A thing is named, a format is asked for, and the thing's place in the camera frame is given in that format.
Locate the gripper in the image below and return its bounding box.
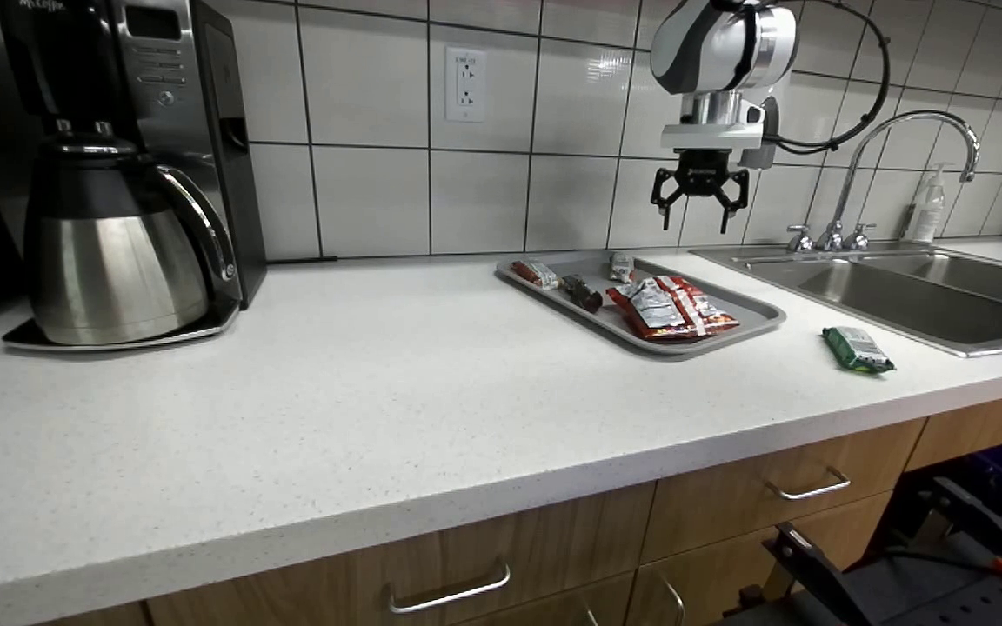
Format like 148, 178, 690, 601
650, 150, 752, 235

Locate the large red and white packet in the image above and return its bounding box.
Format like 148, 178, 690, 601
606, 275, 740, 343

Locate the dark brown packet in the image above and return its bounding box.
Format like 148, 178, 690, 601
559, 274, 605, 314

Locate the grey tray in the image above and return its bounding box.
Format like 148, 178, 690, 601
495, 250, 787, 358

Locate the chrome tap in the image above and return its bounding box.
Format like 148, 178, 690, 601
785, 110, 981, 254

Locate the small red and white packet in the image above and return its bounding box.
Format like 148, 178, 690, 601
511, 260, 562, 290

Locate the green packet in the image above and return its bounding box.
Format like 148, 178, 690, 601
821, 325, 897, 375

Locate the white soap dispenser bottle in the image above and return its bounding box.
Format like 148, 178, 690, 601
900, 162, 948, 244

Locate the steel sink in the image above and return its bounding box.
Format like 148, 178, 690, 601
690, 243, 1002, 359

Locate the wooden drawer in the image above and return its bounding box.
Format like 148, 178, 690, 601
639, 418, 927, 563
625, 490, 894, 626
145, 483, 658, 626
456, 573, 638, 626

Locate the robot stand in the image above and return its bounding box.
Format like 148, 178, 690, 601
717, 450, 1002, 626

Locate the black and steel coffee maker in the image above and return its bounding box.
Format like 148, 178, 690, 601
0, 0, 268, 354

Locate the steel coffee carafe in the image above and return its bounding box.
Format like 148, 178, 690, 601
23, 135, 242, 347

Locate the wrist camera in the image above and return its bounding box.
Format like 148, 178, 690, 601
660, 123, 765, 152

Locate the white wall socket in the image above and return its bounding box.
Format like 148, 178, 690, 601
444, 46, 488, 123

